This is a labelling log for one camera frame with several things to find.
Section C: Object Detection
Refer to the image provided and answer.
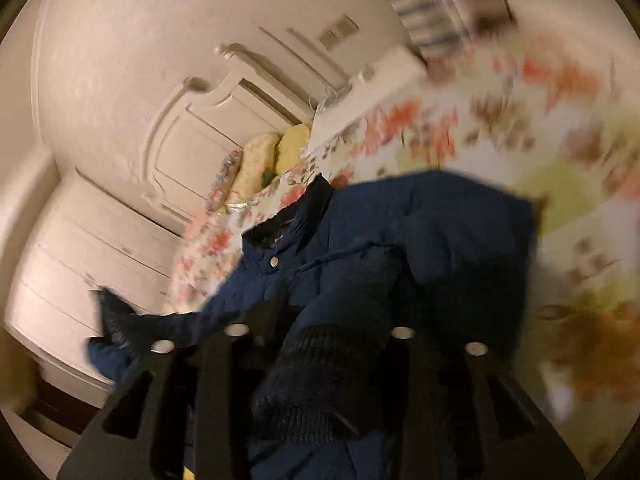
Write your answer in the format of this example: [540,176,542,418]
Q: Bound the navy blue puffer jacket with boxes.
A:
[87,171,537,479]

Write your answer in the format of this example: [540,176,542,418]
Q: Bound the black gloved left hand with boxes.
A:
[92,287,150,358]

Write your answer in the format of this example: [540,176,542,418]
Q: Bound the white wardrobe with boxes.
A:
[6,174,180,390]

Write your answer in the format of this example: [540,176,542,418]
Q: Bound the embroidered round cushion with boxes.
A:
[205,150,243,214]

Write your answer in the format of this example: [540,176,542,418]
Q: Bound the pale yellow pillow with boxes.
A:
[228,132,280,203]

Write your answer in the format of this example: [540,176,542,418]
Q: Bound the white wooden headboard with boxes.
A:
[139,44,320,234]

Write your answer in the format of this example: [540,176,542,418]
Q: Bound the floral bed quilt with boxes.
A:
[169,32,639,479]

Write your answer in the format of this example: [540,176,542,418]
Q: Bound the white nightstand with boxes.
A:
[304,46,426,156]

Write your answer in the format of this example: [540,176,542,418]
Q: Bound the sailboat print curtain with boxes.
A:
[359,0,516,61]

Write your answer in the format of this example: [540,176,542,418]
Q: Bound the wall socket panel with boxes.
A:
[318,14,360,51]

